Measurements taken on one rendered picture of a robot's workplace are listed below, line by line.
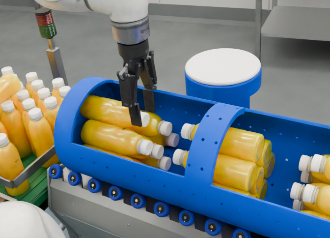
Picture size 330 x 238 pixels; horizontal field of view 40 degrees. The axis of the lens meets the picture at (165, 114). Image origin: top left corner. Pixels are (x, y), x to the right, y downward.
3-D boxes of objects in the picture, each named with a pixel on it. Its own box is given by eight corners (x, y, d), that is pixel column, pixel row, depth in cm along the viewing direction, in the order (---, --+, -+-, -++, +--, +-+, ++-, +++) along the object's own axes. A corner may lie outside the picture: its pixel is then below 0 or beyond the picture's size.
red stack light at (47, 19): (46, 26, 172) (43, 16, 170) (34, 24, 175) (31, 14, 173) (57, 20, 176) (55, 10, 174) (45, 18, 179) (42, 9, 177)
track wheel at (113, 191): (122, 187, 127) (125, 187, 129) (109, 182, 129) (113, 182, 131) (118, 202, 127) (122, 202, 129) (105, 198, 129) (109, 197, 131)
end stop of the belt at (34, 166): (16, 188, 137) (13, 180, 135) (14, 187, 137) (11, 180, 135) (96, 117, 164) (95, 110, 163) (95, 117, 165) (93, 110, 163)
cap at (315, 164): (322, 168, 104) (314, 165, 105) (324, 153, 103) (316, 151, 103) (317, 175, 101) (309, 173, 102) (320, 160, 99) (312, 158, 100)
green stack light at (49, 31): (49, 39, 175) (46, 27, 172) (37, 37, 177) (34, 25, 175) (60, 32, 179) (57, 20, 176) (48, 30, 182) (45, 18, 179)
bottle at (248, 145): (258, 136, 105) (185, 119, 113) (252, 165, 106) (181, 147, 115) (266, 132, 111) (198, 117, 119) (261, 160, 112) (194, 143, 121)
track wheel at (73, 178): (80, 172, 134) (84, 172, 136) (68, 168, 136) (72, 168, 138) (76, 188, 134) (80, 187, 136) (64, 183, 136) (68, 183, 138)
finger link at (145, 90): (142, 89, 122) (143, 87, 123) (145, 111, 126) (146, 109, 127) (151, 91, 121) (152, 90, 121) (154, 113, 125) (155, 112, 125)
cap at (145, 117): (142, 126, 126) (148, 127, 125) (134, 125, 122) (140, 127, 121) (145, 112, 126) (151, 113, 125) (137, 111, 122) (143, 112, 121)
